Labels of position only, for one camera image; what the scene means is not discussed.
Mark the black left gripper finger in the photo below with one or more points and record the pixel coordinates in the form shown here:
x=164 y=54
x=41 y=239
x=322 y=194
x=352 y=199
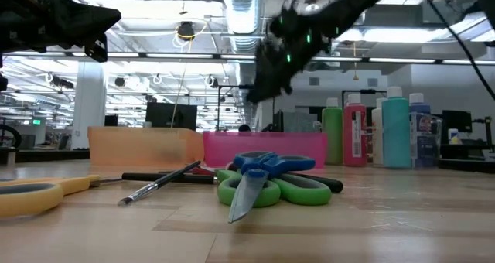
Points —
x=85 y=17
x=93 y=38

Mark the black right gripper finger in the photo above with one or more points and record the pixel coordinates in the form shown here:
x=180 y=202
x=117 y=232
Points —
x=263 y=89
x=284 y=85

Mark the green paint bottle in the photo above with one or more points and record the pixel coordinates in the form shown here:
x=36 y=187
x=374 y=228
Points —
x=332 y=139

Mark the red paint bottle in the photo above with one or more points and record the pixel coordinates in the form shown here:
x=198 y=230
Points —
x=350 y=139

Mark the white paint bottle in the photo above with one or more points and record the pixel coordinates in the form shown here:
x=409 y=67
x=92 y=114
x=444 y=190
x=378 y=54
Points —
x=377 y=139

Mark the teal paint bottle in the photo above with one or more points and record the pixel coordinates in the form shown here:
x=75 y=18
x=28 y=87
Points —
x=396 y=139

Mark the blue-violet paint bottle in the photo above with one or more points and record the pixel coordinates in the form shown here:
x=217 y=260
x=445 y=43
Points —
x=419 y=107

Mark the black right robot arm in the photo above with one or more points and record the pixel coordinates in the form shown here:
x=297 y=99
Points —
x=356 y=7

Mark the person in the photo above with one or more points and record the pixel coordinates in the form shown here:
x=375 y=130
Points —
x=244 y=128

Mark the pink plastic tray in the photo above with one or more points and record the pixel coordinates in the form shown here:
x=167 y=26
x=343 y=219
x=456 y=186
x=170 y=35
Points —
x=270 y=143

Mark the long overhead light strip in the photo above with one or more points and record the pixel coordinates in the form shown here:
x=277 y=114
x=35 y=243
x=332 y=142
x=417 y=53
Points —
x=174 y=55

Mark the small black monitor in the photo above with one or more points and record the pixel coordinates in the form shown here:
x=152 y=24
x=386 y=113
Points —
x=111 y=120

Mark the large black monitor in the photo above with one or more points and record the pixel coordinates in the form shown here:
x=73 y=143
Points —
x=170 y=116

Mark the orange plastic tray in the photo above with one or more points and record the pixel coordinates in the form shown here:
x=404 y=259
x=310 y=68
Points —
x=143 y=147

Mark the clear plastic bottle organizer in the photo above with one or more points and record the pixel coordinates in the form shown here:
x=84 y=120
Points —
x=435 y=139

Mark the thin black background frame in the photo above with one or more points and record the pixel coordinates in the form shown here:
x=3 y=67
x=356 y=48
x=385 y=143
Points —
x=232 y=87

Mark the silver ventilation duct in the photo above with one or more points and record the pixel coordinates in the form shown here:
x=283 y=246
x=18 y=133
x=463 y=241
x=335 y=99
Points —
x=236 y=15

